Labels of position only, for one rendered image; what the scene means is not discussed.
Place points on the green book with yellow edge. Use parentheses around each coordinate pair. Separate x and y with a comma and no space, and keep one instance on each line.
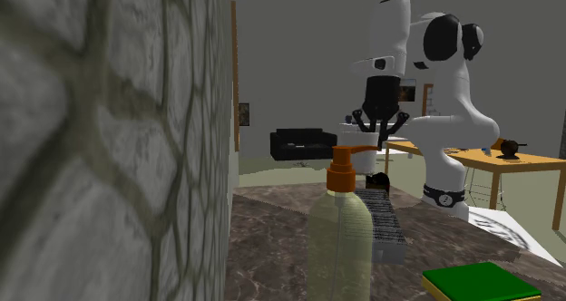
(480,282)

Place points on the dark wall picture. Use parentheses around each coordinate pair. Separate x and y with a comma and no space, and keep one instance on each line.
(243,114)
(408,91)

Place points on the wooden table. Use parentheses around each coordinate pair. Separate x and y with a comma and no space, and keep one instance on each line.
(526,162)

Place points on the small black and orange object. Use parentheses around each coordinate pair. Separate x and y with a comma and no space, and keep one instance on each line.
(378,181)

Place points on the clear soap dispenser orange pump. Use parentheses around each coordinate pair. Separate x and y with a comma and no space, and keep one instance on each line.
(339,242)

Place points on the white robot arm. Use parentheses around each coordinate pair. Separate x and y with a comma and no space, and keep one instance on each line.
(446,136)

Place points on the grey ribbed flat box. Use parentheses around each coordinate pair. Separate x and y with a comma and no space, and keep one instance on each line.
(384,225)

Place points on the wooden framed shelf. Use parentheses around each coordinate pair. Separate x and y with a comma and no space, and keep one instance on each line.
(426,97)

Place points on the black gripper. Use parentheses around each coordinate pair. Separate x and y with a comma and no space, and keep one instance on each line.
(382,97)

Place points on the wooden door frame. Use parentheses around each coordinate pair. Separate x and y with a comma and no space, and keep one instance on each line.
(235,70)

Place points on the black sofa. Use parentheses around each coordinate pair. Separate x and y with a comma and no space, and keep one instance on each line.
(303,145)

